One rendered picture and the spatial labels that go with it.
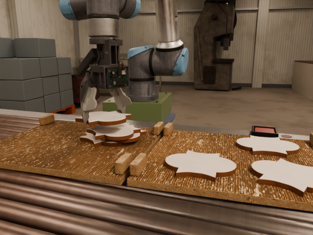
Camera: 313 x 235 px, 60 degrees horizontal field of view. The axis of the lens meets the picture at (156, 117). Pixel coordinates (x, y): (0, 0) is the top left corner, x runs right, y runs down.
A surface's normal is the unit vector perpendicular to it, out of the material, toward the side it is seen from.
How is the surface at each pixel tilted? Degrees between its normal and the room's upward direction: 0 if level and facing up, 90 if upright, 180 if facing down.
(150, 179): 0
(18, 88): 90
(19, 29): 90
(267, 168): 0
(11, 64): 90
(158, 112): 90
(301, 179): 0
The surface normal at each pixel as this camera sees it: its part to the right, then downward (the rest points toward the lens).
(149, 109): -0.22, 0.23
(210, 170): 0.00, -0.97
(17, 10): 0.98, 0.05
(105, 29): 0.27, 0.24
